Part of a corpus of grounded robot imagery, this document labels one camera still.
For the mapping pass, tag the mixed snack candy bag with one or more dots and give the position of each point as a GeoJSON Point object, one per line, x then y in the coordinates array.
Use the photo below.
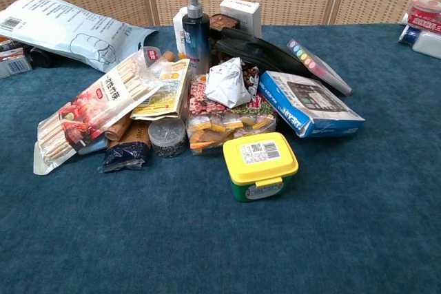
{"type": "Point", "coordinates": [220, 118]}

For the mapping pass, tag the white crumpled snack bag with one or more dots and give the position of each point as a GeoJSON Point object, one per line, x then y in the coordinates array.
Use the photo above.
{"type": "Point", "coordinates": [229, 84]}

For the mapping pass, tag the chocolate ball snack bag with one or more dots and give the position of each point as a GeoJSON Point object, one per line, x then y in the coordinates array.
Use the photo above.
{"type": "Point", "coordinates": [251, 77]}

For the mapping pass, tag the bamboo skewers packet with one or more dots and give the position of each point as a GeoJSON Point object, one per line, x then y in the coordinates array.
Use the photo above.
{"type": "Point", "coordinates": [86, 104]}

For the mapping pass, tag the white face mask bag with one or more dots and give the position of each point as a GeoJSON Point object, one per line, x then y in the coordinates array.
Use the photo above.
{"type": "Point", "coordinates": [62, 27]}

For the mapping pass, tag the round clear jar of screws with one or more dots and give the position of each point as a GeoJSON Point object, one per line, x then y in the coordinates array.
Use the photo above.
{"type": "Point", "coordinates": [167, 137]}

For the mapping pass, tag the yellow lidded green container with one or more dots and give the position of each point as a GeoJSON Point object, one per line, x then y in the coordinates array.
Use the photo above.
{"type": "Point", "coordinates": [260, 166]}

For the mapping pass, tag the yellow cartoon snack packet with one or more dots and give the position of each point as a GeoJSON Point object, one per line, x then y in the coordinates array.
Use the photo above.
{"type": "Point", "coordinates": [165, 91]}

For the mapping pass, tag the blue tablecloth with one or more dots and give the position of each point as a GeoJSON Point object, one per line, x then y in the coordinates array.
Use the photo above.
{"type": "Point", "coordinates": [220, 204]}

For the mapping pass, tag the black folded pouch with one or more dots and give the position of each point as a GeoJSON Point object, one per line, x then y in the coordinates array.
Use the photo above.
{"type": "Point", "coordinates": [262, 51]}

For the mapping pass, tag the dark spaghetti package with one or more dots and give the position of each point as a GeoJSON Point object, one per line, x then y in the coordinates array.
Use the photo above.
{"type": "Point", "coordinates": [131, 149]}

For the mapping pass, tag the blue calculator box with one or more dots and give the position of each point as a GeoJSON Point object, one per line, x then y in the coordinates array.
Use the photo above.
{"type": "Point", "coordinates": [310, 103]}

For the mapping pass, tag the dark blue spray bottle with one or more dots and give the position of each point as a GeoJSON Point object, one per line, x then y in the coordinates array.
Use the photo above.
{"type": "Point", "coordinates": [196, 32]}

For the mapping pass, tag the brown cylindrical tube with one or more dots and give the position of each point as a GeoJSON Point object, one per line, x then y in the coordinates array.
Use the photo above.
{"type": "Point", "coordinates": [119, 128]}

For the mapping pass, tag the white carton with orange print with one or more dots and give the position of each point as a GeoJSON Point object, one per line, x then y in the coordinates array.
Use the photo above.
{"type": "Point", "coordinates": [180, 34]}

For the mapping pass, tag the brown patterned small box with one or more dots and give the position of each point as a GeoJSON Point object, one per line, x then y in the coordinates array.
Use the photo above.
{"type": "Point", "coordinates": [223, 22]}

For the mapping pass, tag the sticky index tabs pack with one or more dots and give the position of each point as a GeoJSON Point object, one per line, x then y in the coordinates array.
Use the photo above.
{"type": "Point", "coordinates": [318, 66]}

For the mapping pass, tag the white cardboard box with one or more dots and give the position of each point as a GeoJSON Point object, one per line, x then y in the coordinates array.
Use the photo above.
{"type": "Point", "coordinates": [243, 13]}

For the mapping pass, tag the light blue flat case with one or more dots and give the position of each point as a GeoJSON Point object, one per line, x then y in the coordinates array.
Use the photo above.
{"type": "Point", "coordinates": [93, 146]}

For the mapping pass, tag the small barcode cardboard box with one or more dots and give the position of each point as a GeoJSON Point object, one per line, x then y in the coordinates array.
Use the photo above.
{"type": "Point", "coordinates": [13, 65]}

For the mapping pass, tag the red labelled small box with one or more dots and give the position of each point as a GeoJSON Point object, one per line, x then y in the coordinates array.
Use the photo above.
{"type": "Point", "coordinates": [10, 47]}

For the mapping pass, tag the red and white package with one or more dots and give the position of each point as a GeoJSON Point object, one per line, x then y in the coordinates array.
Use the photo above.
{"type": "Point", "coordinates": [424, 15]}

